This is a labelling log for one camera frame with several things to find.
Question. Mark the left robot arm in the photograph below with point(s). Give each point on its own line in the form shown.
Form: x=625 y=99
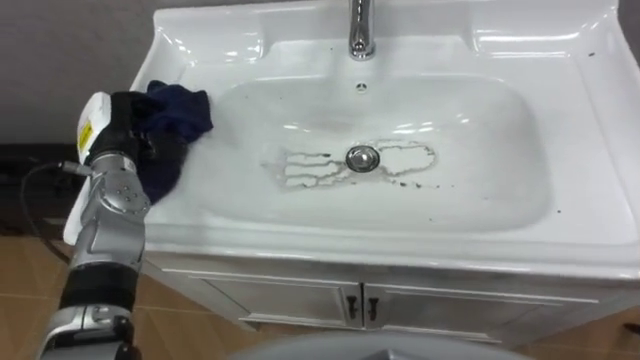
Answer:
x=107 y=230

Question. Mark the chrome faucet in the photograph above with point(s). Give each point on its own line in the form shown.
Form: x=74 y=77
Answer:
x=361 y=30

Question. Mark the white sink vanity cabinet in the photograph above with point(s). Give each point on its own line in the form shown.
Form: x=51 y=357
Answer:
x=400 y=240

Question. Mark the robot body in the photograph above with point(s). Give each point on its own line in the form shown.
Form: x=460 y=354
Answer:
x=380 y=350

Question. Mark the metal sink drain plug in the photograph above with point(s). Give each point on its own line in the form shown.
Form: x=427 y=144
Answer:
x=362 y=158

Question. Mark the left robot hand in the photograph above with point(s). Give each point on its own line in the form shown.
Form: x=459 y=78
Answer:
x=117 y=127

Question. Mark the dark blue cloth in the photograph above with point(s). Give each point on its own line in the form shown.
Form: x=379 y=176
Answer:
x=175 y=120

